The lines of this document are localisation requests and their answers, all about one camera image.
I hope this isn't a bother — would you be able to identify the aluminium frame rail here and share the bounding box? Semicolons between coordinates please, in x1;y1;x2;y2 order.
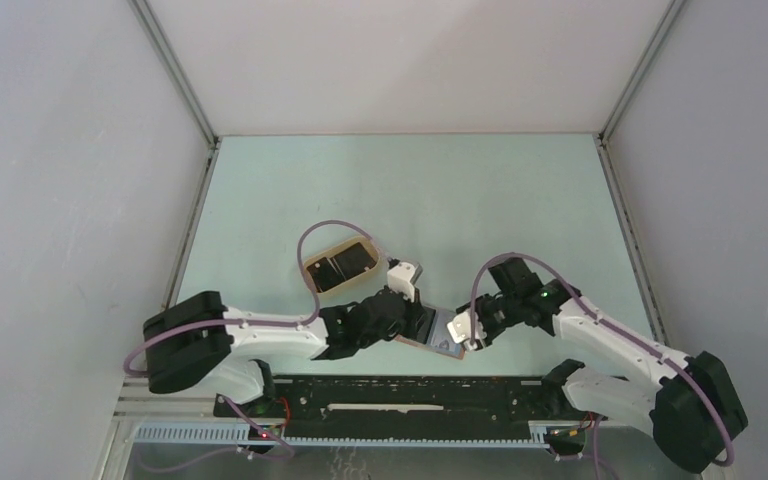
98;369;710;479

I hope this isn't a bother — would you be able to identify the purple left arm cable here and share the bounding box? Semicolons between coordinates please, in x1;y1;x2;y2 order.
122;219;392;475

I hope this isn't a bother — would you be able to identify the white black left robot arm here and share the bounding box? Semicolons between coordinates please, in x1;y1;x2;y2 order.
143;288;436;417

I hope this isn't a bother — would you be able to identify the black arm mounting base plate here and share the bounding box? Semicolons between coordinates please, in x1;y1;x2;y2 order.
238;375;588;439

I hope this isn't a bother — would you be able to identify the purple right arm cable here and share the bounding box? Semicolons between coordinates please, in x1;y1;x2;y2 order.
468;251;736;480

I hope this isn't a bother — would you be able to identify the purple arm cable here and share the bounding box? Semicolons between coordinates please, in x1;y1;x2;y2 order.
468;251;736;480
122;219;392;475

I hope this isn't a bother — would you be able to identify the pink leather card holder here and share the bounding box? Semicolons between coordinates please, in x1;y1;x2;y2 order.
395;306;465;360

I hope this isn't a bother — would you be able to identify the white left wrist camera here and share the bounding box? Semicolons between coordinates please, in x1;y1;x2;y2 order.
386;258;423;303

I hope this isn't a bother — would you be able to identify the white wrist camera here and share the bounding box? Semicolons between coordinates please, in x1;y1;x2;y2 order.
386;258;423;303
447;309;486;351

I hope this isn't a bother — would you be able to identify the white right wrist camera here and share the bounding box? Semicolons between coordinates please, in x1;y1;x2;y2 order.
447;309;486;351

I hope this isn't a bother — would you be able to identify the beige oval card tray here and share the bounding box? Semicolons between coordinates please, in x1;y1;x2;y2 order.
302;235;382;297

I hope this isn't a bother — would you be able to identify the white cable duct strip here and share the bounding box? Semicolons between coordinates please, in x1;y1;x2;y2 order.
132;422;547;448

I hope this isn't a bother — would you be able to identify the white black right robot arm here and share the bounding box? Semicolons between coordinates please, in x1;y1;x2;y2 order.
447;252;748;474

